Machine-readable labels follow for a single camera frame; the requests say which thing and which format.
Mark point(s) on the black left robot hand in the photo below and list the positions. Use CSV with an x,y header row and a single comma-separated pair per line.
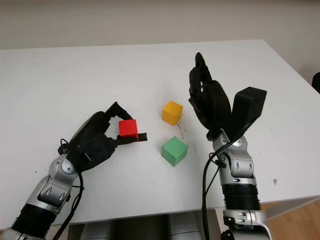
x,y
92,125

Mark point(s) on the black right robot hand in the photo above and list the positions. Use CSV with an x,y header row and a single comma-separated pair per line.
x,y
212,105

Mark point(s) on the red wooden cube block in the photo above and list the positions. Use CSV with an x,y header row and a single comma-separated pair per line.
x,y
128,128

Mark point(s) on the yellow wooden cube block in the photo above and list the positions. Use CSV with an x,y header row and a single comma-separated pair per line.
x,y
171,111

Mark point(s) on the green wooden cube block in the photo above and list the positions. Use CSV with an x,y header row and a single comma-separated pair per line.
x,y
173,151

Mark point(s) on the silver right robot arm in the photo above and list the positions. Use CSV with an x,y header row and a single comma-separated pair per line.
x,y
240,165

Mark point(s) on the black tape strip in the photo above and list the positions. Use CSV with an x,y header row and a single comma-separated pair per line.
x,y
143,137

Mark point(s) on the grey left robot thigh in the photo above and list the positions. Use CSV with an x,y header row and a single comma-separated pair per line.
x,y
100,230

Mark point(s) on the grey robot thigh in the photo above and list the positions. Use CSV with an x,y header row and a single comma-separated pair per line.
x,y
100,230
183,227

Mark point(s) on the black chair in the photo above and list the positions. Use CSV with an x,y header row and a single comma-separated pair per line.
x,y
316,82

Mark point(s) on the grey right robot thigh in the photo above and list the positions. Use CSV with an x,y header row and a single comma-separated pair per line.
x,y
183,227

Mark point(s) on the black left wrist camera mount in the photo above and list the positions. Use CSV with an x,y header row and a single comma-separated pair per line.
x,y
96,152

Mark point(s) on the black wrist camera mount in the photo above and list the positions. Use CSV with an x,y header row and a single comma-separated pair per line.
x,y
96,152
250,105

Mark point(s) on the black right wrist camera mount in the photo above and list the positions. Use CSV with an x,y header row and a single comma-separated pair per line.
x,y
250,105

